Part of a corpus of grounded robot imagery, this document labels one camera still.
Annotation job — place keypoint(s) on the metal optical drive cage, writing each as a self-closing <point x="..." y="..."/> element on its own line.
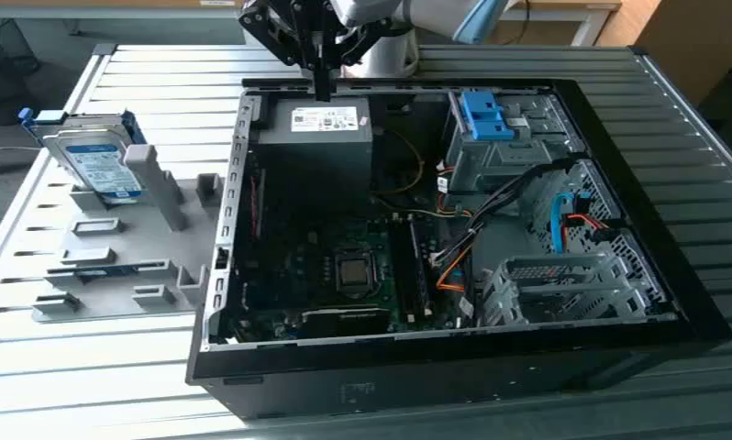
<point x="513" y="158"/>

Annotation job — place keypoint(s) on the CPU socket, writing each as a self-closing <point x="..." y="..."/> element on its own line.
<point x="336" y="286"/>

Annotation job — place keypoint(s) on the metal disk bay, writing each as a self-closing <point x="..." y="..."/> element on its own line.
<point x="574" y="285"/>

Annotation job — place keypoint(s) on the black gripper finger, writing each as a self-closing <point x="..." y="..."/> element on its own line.
<point x="262" y="27"/>
<point x="331" y="55"/>

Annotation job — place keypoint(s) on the blue plastic drive latch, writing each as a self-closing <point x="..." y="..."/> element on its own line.
<point x="485" y="119"/>

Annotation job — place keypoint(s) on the green motherboard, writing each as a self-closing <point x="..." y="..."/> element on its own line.
<point x="378" y="234"/>

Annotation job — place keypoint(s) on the black mesh waste basket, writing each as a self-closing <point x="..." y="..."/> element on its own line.
<point x="4" y="82"/>

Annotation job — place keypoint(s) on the hard disk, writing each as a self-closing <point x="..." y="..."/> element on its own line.
<point x="99" y="160"/>

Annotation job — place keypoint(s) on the black open PC case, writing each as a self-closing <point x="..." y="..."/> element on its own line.
<point x="402" y="380"/>

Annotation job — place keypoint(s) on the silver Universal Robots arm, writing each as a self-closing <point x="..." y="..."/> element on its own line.
<point x="387" y="59"/>

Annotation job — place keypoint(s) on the grey parts rack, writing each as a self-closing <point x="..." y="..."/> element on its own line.
<point x="127" y="238"/>

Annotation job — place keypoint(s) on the black graphics card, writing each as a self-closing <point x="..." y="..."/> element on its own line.
<point x="341" y="323"/>

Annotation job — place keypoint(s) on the black RAM stick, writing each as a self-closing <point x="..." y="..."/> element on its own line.
<point x="421" y="270"/>

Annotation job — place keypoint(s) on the grey power supply unit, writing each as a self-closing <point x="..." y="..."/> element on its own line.
<point x="316" y="137"/>

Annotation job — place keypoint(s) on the black RAM slot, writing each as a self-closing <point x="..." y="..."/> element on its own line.
<point x="407" y="270"/>
<point x="398" y="270"/>

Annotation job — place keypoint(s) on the blue RAM stick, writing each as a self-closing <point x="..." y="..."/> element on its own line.
<point x="105" y="271"/>

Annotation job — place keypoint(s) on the silver CPU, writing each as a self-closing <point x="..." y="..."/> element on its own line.
<point x="355" y="271"/>

